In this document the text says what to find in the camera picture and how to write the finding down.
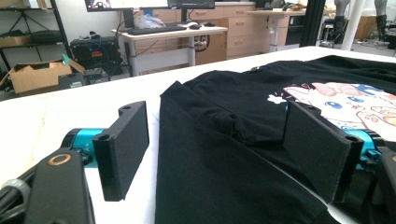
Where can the wooden drawer cabinets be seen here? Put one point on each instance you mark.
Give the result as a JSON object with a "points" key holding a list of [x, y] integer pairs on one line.
{"points": [[239, 28]]}

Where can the small black monitor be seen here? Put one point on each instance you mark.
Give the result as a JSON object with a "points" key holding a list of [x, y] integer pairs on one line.
{"points": [[193, 3]]}

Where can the white-legged wooden desk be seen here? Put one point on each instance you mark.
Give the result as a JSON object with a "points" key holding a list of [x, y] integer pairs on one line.
{"points": [[205, 31]]}

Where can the black keyboard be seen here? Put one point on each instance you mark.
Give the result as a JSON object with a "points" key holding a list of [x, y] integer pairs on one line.
{"points": [[155, 30]]}

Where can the clear plastic bag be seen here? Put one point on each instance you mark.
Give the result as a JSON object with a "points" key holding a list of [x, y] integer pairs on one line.
{"points": [[148, 21]]}

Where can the black T-shirt with cartoon print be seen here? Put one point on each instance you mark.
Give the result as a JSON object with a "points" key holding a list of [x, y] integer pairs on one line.
{"points": [[218, 174]]}

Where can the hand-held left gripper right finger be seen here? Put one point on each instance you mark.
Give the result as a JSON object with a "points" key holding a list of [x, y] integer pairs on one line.
{"points": [[314, 149]]}

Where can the open cardboard box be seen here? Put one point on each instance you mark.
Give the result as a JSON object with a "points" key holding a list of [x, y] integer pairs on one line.
{"points": [[34, 77]]}

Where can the black metal shelf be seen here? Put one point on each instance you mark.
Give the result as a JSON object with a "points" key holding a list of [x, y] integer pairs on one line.
{"points": [[60, 28]]}

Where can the white metal stand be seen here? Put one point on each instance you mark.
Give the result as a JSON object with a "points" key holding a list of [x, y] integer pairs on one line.
{"points": [[353, 25]]}

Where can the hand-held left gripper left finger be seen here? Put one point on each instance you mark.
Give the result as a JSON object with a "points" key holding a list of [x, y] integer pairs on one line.
{"points": [[124, 149]]}

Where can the wooden table with white leg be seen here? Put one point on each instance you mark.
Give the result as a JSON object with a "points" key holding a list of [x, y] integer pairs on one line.
{"points": [[274, 13]]}

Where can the wide black monitor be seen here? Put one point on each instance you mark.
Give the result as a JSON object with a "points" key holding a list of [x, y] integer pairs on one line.
{"points": [[124, 3]]}

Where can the black mouse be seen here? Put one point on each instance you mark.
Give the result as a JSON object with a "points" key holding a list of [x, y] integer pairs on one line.
{"points": [[209, 24], [195, 26]]}

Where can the black aluminium post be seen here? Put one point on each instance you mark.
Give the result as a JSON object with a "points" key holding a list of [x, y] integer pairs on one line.
{"points": [[313, 21]]}

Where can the white foam mat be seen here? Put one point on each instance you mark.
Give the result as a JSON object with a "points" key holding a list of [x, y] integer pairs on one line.
{"points": [[93, 93]]}

